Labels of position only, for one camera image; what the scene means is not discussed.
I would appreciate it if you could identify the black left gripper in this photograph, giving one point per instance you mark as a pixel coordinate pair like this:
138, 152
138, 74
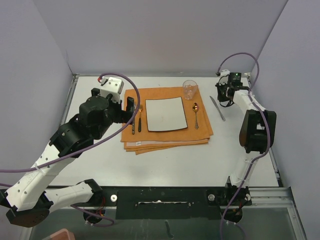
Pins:
123, 115

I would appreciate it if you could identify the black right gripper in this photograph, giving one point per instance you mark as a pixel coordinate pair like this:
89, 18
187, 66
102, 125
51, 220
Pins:
219, 97

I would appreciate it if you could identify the silver table knife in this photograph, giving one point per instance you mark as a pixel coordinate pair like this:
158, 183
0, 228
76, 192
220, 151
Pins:
218, 109

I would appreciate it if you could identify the copper spoon ornate handle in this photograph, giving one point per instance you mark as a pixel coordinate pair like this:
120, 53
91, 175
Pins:
195, 109

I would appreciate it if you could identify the clear plastic cup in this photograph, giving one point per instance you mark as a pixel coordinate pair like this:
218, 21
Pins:
189, 89

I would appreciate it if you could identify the silver metal fork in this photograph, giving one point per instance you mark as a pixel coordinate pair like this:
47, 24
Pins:
133, 121

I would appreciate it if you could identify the gold fork black handle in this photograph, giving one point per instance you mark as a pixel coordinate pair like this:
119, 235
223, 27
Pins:
140, 118

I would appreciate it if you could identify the white square plate black rim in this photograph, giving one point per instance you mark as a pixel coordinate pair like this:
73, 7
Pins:
165, 115

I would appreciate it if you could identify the orange cloth placemat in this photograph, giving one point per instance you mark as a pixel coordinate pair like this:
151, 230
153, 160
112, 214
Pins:
142, 142

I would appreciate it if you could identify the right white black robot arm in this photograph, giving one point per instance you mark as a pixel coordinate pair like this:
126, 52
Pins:
236, 178

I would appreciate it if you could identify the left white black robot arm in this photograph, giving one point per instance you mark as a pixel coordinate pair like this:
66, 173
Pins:
29, 201

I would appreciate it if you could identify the pink box corner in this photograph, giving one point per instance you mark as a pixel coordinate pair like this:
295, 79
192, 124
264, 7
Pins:
63, 234

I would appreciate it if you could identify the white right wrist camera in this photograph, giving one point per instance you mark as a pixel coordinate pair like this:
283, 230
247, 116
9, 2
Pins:
222, 73

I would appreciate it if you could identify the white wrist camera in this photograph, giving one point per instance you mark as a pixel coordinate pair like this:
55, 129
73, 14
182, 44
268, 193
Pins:
222, 73
113, 86

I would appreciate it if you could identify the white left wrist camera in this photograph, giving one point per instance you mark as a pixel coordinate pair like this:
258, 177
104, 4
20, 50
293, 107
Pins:
113, 86

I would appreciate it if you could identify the aluminium left side rail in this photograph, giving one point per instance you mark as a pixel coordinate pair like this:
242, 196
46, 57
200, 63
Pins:
65, 105

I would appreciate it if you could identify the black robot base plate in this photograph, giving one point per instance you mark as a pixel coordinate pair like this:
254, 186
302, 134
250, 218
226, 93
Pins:
172, 203

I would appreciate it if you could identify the aluminium right side rail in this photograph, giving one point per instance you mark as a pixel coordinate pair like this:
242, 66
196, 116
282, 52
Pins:
259, 131

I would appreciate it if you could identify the aluminium front frame rail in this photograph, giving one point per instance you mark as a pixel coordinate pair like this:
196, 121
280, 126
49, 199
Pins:
218, 196

